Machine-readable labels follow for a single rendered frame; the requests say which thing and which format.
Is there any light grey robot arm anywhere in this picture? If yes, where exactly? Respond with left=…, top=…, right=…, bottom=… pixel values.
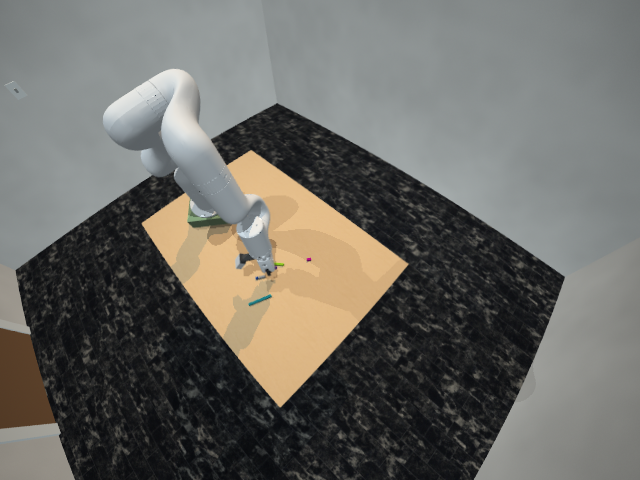
left=103, top=69, right=272, bottom=269

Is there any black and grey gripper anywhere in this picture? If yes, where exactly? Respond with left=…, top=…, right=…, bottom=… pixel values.
left=257, top=252, right=275, bottom=276

